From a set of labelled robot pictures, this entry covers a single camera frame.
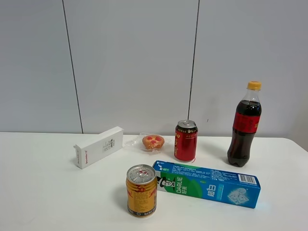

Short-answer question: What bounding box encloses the red drink can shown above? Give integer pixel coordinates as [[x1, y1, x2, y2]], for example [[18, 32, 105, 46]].
[[174, 120, 198, 162]]

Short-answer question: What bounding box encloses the wrapped fruit tart pastry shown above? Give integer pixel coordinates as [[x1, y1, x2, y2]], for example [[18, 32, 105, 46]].
[[124, 132, 172, 153]]

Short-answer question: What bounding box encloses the white cardboard box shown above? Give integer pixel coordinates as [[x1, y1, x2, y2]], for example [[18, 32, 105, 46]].
[[74, 127, 124, 169]]

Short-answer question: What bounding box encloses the gold Red Bull can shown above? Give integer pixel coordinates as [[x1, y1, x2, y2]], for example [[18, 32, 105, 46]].
[[126, 164, 157, 218]]

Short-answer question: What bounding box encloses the cola bottle yellow cap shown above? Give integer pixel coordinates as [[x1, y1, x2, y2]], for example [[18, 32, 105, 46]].
[[227, 81, 262, 167]]

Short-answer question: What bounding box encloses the blue Darlie toothpaste box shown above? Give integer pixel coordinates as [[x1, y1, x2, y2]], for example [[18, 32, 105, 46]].
[[153, 160, 261, 208]]

